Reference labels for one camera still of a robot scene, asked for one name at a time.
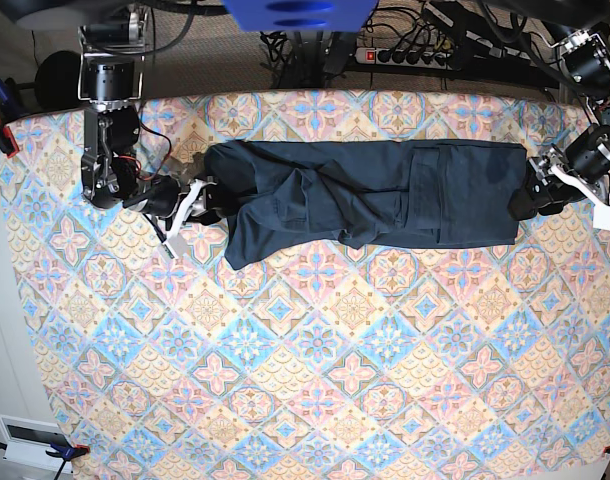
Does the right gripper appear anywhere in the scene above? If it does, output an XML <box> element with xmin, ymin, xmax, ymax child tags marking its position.
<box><xmin>122</xmin><ymin>177</ymin><xmax>227</xmax><ymax>259</ymax></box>

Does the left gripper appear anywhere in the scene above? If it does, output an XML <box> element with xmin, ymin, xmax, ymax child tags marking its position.
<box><xmin>507</xmin><ymin>124</ymin><xmax>610</xmax><ymax>230</ymax></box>

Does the dark navy t-shirt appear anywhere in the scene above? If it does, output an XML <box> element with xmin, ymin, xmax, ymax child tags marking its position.
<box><xmin>204</xmin><ymin>140</ymin><xmax>527</xmax><ymax>270</ymax></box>

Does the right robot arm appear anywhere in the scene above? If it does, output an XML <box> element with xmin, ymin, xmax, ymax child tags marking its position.
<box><xmin>78</xmin><ymin>5</ymin><xmax>224</xmax><ymax>259</ymax></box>

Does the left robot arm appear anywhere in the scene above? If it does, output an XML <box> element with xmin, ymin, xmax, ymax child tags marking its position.
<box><xmin>478</xmin><ymin>1</ymin><xmax>610</xmax><ymax>231</ymax></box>

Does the white power strip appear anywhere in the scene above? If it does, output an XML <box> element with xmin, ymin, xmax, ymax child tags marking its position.
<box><xmin>354</xmin><ymin>47</ymin><xmax>449</xmax><ymax>70</ymax></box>

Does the patterned tile tablecloth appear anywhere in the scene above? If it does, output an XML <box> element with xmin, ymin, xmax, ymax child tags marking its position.
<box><xmin>0</xmin><ymin>112</ymin><xmax>610</xmax><ymax>479</ymax></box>

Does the black round stool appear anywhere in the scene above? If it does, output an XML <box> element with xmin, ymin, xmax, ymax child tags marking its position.
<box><xmin>34</xmin><ymin>50</ymin><xmax>81</xmax><ymax>111</ymax></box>

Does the blue clamp upper left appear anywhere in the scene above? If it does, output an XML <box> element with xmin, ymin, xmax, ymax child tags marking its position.
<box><xmin>0</xmin><ymin>77</ymin><xmax>22</xmax><ymax>158</ymax></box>

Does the blue clamp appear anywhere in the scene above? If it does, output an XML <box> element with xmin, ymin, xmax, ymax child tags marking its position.
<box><xmin>0</xmin><ymin>441</ymin><xmax>90</xmax><ymax>479</ymax></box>
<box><xmin>0</xmin><ymin>77</ymin><xmax>22</xmax><ymax>158</ymax></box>

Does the blue clamp lower left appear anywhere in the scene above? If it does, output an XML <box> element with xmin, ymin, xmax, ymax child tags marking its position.
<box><xmin>0</xmin><ymin>441</ymin><xmax>90</xmax><ymax>479</ymax></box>

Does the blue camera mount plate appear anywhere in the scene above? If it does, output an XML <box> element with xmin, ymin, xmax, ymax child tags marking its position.
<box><xmin>222</xmin><ymin>0</ymin><xmax>377</xmax><ymax>33</ymax></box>

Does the white wall outlet box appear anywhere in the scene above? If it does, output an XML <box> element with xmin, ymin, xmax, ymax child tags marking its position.
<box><xmin>0</xmin><ymin>414</ymin><xmax>68</xmax><ymax>474</ymax></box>

